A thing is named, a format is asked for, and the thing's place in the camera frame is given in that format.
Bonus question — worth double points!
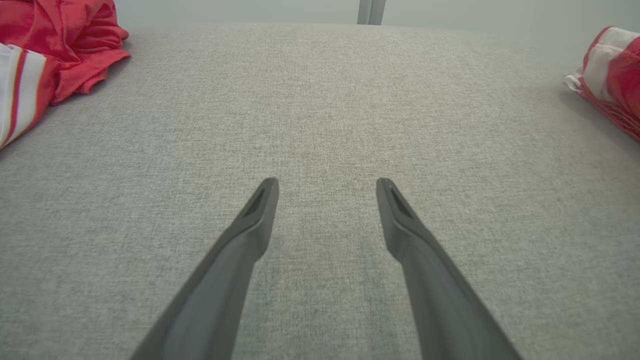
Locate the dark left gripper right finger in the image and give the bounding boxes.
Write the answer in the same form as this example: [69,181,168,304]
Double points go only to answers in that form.
[376,177,523,360]

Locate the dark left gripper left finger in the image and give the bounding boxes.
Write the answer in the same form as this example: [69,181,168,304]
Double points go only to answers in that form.
[130,177,280,360]

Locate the red basketball shorts white trim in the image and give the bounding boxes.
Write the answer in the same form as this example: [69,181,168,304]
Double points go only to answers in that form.
[565,26,640,142]

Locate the red and white basketball jersey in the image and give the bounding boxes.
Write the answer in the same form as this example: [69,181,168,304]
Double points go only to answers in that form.
[0,0,132,150]

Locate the grey fabric sofa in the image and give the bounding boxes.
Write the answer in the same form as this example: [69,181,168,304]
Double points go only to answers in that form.
[0,22,640,360]

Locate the grey partition post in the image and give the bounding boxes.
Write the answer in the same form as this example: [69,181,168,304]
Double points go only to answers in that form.
[357,0,387,26]

